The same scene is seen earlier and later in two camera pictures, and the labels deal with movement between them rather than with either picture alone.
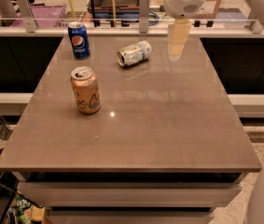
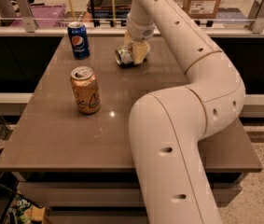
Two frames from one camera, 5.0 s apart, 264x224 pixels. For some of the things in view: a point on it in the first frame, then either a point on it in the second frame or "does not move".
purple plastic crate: (47, 16) does not move
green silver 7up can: (133, 53) does not move
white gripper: (181, 7) -> (138, 31)
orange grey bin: (127, 1) does not move
